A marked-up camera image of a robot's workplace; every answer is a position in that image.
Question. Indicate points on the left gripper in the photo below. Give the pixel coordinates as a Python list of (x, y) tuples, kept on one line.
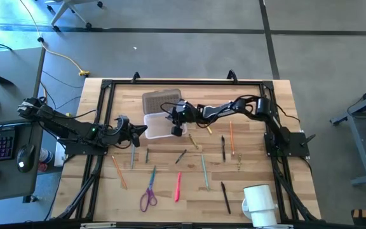
[(122, 133)]

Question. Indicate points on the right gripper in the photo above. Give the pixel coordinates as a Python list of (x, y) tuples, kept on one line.
[(184, 114)]

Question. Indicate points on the grey pen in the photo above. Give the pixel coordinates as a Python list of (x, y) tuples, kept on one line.
[(132, 157)]

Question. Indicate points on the dark green marker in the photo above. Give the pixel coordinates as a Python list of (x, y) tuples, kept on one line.
[(146, 156)]

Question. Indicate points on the dark green crayon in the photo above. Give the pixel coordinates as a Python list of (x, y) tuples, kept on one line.
[(180, 156)]

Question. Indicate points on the orange pencil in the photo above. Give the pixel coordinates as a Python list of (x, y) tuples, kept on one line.
[(119, 172), (231, 138)]

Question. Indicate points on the purple scissors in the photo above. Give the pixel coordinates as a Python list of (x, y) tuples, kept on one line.
[(151, 179)]

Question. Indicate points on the black pen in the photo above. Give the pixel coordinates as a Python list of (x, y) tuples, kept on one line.
[(225, 198), (223, 149)]

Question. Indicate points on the pink highlighter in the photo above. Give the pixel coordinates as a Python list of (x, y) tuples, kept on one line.
[(178, 187)]

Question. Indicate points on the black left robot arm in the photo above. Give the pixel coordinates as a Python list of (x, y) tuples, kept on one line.
[(75, 128)]

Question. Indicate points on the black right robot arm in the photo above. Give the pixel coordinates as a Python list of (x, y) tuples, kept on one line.
[(221, 111)]

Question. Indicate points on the clear plastic supply box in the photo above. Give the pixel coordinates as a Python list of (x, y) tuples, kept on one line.
[(157, 128)]

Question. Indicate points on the white box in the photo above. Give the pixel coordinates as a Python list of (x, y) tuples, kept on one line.
[(59, 156)]

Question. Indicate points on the white drink can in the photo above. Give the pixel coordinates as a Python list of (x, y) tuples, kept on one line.
[(45, 156)]

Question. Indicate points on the black computer mouse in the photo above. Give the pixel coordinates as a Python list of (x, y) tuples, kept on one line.
[(25, 157)]

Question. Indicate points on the dark grey desk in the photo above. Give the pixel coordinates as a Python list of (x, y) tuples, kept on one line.
[(11, 181)]

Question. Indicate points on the white office chair base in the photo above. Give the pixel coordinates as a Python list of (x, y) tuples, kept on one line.
[(59, 13)]

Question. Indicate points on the black bar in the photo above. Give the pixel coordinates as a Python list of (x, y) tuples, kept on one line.
[(2, 79)]

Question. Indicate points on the black aluminium table frame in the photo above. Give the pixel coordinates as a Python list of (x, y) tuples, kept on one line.
[(186, 82)]

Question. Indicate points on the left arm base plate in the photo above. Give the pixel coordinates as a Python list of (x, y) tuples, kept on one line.
[(84, 150)]

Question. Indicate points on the white bracket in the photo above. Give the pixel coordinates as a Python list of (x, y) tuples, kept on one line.
[(97, 226)]

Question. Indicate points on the white cylindrical mount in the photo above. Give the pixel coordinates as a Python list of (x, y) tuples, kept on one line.
[(259, 203)]

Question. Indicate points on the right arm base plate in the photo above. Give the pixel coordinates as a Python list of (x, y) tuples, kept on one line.
[(297, 143)]

